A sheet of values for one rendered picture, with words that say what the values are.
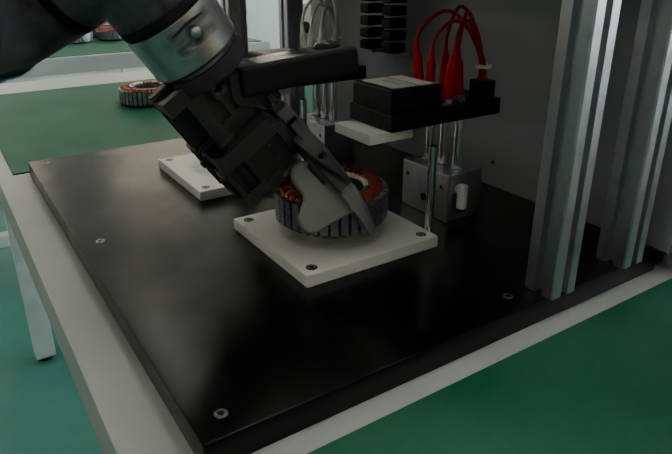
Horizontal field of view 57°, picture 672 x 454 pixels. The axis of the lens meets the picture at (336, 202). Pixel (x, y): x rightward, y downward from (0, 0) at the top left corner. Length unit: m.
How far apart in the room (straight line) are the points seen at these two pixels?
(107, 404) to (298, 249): 0.21
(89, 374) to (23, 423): 1.22
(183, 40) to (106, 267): 0.24
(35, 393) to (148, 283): 1.26
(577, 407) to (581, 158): 0.18
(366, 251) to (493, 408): 0.19
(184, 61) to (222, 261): 0.20
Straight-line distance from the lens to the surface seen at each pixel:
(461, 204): 0.66
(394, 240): 0.59
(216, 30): 0.48
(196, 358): 0.46
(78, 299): 0.61
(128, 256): 0.62
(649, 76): 0.58
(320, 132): 0.84
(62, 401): 1.76
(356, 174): 0.62
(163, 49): 0.47
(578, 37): 0.49
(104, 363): 0.51
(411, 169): 0.69
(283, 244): 0.59
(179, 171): 0.81
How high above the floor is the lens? 1.04
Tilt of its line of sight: 22 degrees down
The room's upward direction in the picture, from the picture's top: straight up
